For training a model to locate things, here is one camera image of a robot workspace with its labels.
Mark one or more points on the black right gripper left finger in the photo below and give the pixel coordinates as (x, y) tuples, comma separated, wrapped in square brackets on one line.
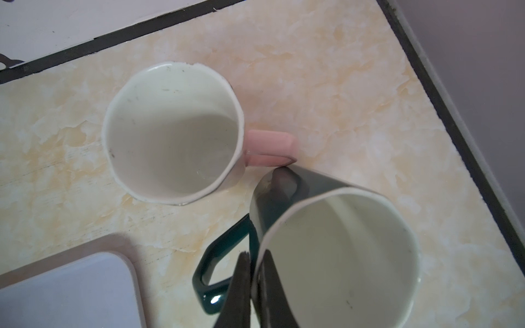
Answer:
[(236, 311)]

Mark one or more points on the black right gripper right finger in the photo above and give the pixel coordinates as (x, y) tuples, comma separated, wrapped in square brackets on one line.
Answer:
[(272, 305)]

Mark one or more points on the dark green mug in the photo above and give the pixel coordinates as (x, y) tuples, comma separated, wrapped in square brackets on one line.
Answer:
[(344, 254)]

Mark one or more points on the pink patterned mug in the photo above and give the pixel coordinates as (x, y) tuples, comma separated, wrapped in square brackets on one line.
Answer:
[(176, 133)]

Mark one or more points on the lavender plastic tray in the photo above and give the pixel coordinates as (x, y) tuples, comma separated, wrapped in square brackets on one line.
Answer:
[(99, 290)]

